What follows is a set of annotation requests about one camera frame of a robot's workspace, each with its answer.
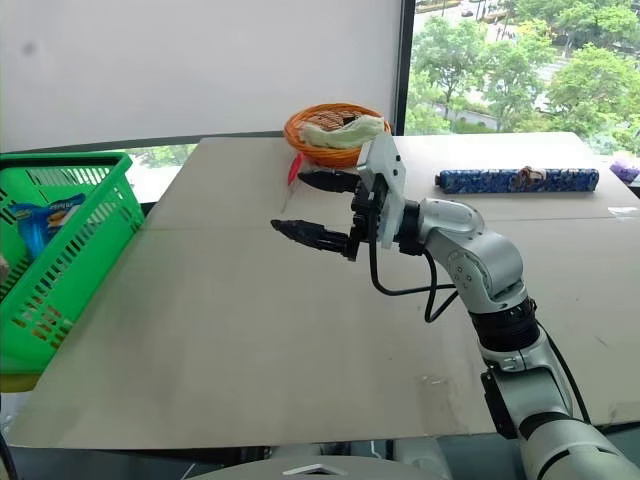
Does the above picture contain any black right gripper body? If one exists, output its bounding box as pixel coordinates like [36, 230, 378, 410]
[347, 172, 389, 263]

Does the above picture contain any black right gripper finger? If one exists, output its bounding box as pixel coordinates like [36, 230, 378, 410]
[298, 169, 361, 194]
[270, 217, 354, 258]

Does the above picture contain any orange woven basket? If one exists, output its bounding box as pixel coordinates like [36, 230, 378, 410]
[282, 101, 393, 168]

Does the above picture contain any green plastic basket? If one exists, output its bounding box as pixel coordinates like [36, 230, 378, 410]
[0, 151, 147, 374]

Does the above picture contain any red thin stick tool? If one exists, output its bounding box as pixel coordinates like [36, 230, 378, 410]
[279, 153, 306, 214]

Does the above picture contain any pale green cloth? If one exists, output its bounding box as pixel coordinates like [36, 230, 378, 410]
[299, 114, 392, 151]

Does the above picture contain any brown ridged item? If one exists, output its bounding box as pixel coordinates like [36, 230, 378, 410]
[310, 111, 357, 132]

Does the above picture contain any blue patterned long box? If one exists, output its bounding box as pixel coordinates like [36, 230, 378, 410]
[433, 166, 601, 194]

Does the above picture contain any purple object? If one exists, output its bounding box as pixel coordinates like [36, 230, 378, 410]
[610, 154, 640, 183]

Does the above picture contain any blue snack bag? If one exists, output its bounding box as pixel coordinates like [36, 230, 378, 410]
[9, 195, 87, 262]

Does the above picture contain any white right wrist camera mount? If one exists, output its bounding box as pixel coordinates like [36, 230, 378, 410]
[356, 131, 408, 250]

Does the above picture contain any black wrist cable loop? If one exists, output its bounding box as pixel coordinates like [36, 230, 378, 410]
[368, 234, 460, 324]

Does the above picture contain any dark window frame post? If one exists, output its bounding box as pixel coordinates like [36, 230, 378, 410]
[393, 0, 417, 137]

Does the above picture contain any black upper arm cable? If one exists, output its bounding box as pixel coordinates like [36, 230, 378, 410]
[537, 322, 593, 424]

